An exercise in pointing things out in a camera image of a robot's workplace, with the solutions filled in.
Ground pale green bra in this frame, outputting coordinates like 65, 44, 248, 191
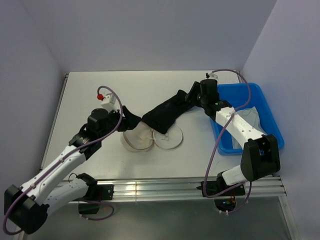
237, 106, 266, 135

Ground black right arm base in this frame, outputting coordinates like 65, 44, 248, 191
205, 177, 246, 213

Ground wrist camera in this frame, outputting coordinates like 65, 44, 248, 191
205, 72, 219, 80
97, 93, 117, 112

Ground white mesh laundry bag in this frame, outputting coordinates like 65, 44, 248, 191
120, 121, 184, 152

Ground black bra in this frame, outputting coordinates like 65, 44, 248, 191
141, 89, 195, 134

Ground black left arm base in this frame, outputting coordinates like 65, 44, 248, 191
74, 184, 115, 221

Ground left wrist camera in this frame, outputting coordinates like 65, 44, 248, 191
97, 93, 117, 112

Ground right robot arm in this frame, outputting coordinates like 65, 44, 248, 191
185, 79, 281, 198

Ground aluminium table edge rail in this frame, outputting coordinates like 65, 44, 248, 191
97, 176, 287, 203

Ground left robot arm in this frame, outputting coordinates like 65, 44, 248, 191
4, 106, 141, 235

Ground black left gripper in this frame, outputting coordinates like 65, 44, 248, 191
98, 105, 141, 140

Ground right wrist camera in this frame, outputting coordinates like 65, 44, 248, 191
205, 72, 219, 80

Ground blue plastic bin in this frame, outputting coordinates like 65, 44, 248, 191
217, 83, 285, 156

